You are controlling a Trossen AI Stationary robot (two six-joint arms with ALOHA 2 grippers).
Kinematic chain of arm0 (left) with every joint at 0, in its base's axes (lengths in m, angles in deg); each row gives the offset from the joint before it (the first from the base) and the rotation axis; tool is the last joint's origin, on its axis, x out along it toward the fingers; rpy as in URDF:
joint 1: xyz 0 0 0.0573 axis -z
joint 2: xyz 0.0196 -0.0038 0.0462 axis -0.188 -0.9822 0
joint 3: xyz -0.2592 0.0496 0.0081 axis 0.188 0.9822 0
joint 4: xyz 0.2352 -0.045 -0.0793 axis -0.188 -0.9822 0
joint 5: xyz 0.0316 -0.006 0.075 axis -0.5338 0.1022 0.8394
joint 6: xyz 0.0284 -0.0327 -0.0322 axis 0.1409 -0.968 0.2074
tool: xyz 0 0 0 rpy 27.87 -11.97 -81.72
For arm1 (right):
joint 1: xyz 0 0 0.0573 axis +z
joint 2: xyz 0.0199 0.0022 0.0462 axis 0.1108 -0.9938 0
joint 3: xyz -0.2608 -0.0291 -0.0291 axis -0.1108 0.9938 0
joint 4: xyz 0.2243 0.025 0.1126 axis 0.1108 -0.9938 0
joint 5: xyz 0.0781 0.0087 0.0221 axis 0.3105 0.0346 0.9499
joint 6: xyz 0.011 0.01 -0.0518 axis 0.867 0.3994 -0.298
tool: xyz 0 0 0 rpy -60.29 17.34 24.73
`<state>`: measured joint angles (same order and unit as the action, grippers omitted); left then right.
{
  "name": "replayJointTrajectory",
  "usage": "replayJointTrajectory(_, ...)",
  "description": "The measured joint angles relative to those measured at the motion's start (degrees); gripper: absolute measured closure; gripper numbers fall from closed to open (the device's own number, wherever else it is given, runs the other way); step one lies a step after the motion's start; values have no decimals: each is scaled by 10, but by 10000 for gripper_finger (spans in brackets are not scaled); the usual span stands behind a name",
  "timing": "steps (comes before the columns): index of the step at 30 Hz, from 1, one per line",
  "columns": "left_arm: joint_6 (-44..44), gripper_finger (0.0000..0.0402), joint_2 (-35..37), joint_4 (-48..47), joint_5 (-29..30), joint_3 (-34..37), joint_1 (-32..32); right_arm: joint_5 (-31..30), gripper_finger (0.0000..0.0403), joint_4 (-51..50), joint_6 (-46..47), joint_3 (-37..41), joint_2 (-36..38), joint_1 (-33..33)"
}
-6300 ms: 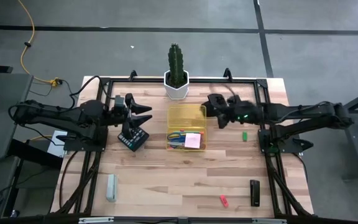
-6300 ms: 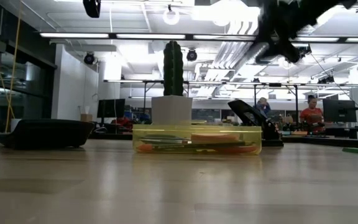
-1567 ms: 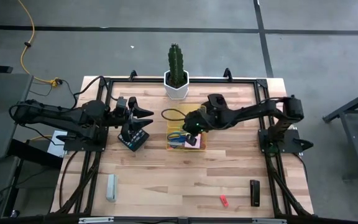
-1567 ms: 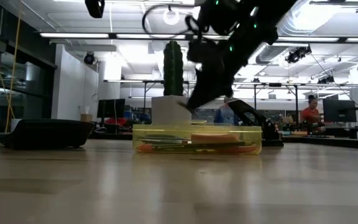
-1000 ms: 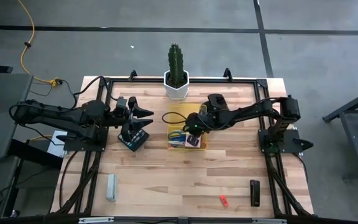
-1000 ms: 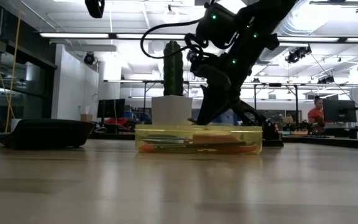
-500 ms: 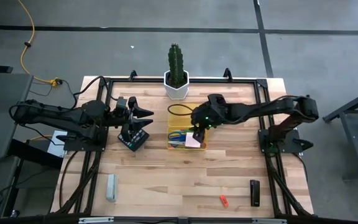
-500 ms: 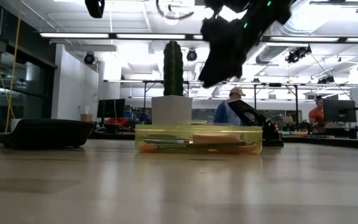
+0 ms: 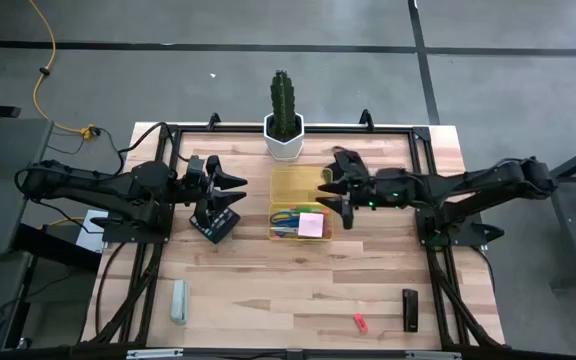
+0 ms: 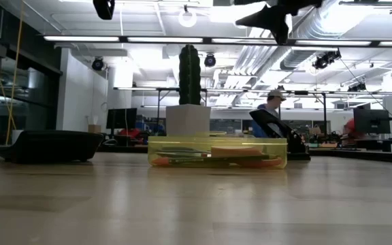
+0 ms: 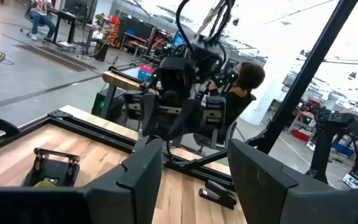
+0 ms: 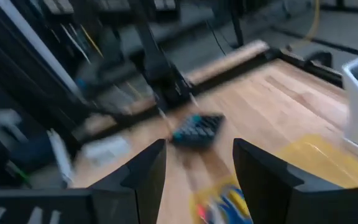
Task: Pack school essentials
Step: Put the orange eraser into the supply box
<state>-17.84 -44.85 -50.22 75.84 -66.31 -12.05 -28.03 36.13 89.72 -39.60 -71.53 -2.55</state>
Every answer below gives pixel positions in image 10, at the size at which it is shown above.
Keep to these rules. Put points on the long overhead light strip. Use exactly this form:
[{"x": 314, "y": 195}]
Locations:
[{"x": 165, "y": 39}]

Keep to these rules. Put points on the yellow transparent pencil case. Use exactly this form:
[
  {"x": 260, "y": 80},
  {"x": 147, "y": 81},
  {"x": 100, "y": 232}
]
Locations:
[{"x": 182, "y": 143}]

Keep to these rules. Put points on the white hexagonal plant pot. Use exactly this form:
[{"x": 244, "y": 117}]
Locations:
[{"x": 188, "y": 120}]

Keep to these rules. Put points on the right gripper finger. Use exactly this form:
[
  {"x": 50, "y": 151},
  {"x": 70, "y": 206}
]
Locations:
[{"x": 274, "y": 18}]

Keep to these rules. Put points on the person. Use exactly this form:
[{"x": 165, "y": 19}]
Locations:
[
  {"x": 350, "y": 126},
  {"x": 274, "y": 100}
]

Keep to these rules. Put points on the black computer monitor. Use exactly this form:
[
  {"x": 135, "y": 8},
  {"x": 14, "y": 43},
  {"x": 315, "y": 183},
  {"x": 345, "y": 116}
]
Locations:
[
  {"x": 371, "y": 120},
  {"x": 121, "y": 118}
]

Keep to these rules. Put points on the black desk calculator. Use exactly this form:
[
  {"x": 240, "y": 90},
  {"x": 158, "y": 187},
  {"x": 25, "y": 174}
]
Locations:
[{"x": 53, "y": 146}]

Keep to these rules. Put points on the round black ceiling spotlight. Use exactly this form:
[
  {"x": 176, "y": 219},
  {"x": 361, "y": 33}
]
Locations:
[
  {"x": 210, "y": 60},
  {"x": 98, "y": 64}
]

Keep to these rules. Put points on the pink sticky notepad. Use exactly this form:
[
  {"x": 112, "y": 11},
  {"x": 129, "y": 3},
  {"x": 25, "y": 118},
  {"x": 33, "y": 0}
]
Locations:
[{"x": 237, "y": 151}]

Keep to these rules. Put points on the green cactus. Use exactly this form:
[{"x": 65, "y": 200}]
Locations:
[{"x": 189, "y": 75}]

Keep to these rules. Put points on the cardboard tissue box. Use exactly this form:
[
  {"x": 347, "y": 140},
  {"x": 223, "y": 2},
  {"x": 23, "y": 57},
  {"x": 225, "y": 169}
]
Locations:
[{"x": 94, "y": 128}]

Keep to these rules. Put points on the black ceiling camera mount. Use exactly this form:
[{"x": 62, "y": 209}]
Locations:
[{"x": 325, "y": 60}]

